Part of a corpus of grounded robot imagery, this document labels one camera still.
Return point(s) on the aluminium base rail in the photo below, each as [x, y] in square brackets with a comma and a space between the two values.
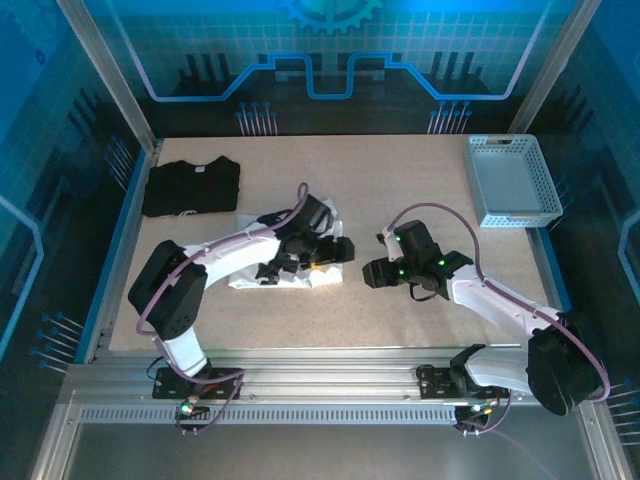
[325, 375]

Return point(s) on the folded black t-shirt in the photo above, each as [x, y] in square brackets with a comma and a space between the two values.
[192, 187]

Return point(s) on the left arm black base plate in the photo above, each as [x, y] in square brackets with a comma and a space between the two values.
[167, 381]

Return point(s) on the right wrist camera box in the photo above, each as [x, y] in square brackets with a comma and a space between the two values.
[390, 245]

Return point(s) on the white t-shirt with black print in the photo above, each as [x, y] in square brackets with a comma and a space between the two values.
[327, 277]

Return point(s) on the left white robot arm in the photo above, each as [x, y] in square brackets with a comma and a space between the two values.
[235, 250]

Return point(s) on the aluminium frame post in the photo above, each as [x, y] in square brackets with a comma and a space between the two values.
[550, 75]
[120, 85]

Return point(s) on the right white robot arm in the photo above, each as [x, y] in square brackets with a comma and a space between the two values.
[490, 300]

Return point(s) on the pale perforated plastic basket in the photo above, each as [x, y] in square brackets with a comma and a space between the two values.
[510, 180]

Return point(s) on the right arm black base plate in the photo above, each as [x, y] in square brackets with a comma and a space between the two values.
[430, 382]

